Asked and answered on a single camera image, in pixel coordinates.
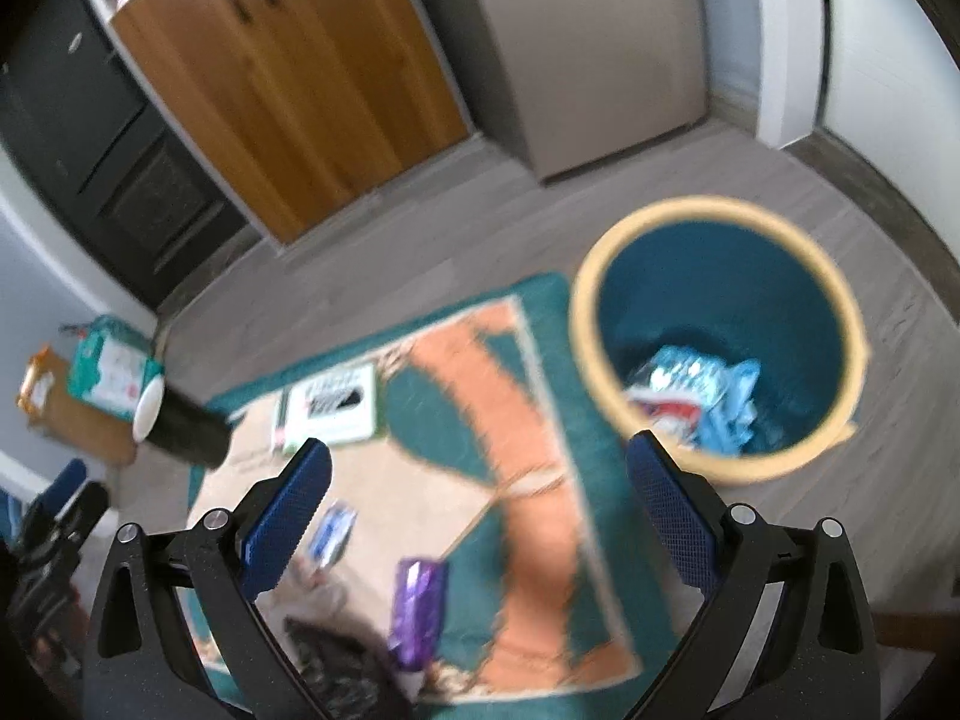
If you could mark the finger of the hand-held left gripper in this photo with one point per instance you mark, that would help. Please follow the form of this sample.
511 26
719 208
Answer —
64 484
88 510

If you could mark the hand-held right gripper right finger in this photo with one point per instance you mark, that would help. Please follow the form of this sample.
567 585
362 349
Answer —
671 514

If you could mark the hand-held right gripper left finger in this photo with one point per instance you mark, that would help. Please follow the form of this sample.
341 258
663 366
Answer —
289 517

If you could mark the light blue face mask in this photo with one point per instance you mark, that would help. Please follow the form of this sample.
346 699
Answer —
731 409

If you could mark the blue wet wipes pack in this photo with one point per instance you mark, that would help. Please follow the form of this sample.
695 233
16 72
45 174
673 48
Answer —
675 382

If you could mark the yellow rimmed teal bin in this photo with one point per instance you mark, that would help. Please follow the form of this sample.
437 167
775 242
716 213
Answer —
675 277

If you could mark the small blue white packet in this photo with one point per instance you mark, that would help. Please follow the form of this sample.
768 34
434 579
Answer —
336 532

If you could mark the cardboard box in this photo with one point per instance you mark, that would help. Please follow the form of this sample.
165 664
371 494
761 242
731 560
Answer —
67 412

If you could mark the white medicine box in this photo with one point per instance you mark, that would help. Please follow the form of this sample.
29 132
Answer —
334 401

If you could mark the teal paper goods package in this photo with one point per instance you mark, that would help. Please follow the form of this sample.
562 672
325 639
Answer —
109 364

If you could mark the black cup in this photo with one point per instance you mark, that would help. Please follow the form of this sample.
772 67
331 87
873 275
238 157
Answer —
191 427

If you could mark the black plastic bag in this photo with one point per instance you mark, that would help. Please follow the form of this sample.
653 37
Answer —
330 660

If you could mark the purple wrapper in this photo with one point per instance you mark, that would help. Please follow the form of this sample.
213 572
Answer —
420 611

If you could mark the printed teal floor mat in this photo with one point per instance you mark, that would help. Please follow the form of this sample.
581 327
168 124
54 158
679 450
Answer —
480 420

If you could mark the black entrance door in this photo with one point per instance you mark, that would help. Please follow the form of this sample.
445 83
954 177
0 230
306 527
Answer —
112 165

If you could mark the wooden cabinet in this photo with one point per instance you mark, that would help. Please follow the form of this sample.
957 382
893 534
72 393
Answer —
285 90

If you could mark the grey refrigerator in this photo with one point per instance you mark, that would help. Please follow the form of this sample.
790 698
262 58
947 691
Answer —
585 52

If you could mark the white room door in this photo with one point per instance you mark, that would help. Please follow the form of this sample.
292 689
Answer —
877 75

